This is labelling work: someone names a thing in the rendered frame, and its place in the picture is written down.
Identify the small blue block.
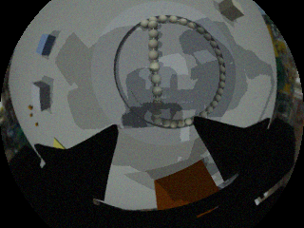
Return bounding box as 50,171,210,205
35,34,56,56

